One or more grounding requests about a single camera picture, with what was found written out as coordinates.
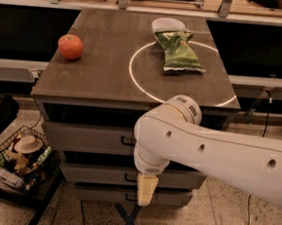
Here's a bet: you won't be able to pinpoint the grey top drawer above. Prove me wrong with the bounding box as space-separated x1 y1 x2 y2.
42 122 136 156

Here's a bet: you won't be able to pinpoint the grey drawer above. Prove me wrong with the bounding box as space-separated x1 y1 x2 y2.
60 151 206 190
72 182 193 207
42 122 136 156

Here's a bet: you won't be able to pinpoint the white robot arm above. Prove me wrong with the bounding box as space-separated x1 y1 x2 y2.
133 95 282 208

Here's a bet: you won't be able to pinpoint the grey bottom drawer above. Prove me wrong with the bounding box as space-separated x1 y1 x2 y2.
72 182 193 207

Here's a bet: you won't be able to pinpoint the grey middle drawer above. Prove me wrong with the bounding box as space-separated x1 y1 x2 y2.
60 151 206 190

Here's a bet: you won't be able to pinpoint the grey drawer cabinet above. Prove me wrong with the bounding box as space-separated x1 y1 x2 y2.
26 4 249 165

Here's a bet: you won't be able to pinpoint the black crossed stand legs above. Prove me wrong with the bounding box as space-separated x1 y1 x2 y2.
115 204 141 225

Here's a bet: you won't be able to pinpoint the beige small hat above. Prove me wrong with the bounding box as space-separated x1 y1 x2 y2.
15 135 43 154

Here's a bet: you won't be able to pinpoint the green chip bag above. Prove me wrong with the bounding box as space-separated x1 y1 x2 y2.
154 29 205 72

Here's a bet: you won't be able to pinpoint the white packaged item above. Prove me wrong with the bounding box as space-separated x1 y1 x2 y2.
0 168 24 189

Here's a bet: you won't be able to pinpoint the red apple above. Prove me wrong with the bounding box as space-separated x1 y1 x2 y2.
57 34 84 60

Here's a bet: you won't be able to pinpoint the white bowl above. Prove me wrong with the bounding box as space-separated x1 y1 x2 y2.
152 18 186 32

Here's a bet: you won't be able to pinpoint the black cable under cabinet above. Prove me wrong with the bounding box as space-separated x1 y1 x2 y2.
79 200 89 225

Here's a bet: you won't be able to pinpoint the black floor cable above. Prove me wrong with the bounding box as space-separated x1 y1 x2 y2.
244 194 260 225

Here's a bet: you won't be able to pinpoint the black wire basket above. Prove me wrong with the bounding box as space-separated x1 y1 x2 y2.
0 126 60 194

